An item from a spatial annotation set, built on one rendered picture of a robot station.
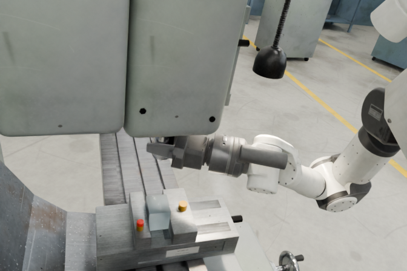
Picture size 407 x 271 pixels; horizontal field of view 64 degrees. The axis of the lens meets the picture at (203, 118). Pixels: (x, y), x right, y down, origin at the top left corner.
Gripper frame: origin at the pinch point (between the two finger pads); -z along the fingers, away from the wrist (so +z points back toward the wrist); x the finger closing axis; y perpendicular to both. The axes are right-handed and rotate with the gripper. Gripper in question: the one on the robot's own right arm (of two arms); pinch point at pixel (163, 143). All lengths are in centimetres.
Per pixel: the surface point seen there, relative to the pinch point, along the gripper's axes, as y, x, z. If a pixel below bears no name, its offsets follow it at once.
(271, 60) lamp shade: -20.2, -9.4, 19.7
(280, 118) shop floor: 125, -258, 79
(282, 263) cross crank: 63, -25, 46
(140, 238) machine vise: 19.4, 10.7, -1.0
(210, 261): 38.6, -1.3, 16.7
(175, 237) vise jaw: 20.6, 7.6, 6.6
